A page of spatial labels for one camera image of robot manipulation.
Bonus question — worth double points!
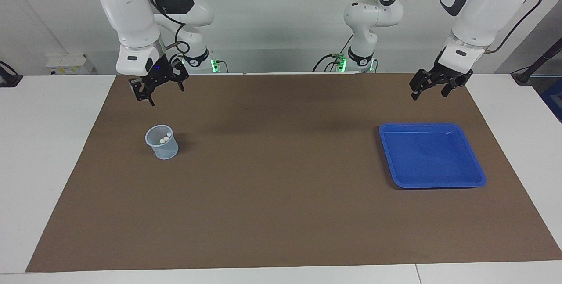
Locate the blue plastic tray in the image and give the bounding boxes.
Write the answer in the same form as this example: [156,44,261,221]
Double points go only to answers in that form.
[378,122,487,189]

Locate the black base cables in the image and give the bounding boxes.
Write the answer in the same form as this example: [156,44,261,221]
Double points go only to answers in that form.
[313,33,353,72]

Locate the black stand pole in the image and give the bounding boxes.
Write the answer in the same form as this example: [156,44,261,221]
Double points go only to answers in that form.
[512,38,562,85]

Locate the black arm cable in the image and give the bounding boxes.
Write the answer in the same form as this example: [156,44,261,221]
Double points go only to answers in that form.
[392,0,543,54]
[145,0,191,63]

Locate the black stand base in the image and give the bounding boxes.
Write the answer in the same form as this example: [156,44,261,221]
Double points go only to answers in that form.
[0,61,23,88]

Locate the blue box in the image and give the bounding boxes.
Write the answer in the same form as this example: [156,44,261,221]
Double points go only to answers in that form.
[541,78,562,122]

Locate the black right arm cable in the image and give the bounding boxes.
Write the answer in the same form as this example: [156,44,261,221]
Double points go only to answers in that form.
[145,0,191,63]

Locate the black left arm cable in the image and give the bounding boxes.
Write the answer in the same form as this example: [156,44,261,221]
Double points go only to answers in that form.
[392,0,543,54]

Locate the brown table mat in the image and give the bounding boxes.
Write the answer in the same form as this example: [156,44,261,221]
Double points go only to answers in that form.
[25,72,562,273]

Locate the translucent plastic cup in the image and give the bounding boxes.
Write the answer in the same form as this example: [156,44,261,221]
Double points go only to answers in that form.
[145,125,179,160]

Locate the white wall socket box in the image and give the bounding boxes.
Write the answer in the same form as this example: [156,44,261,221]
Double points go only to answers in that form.
[45,54,94,75]

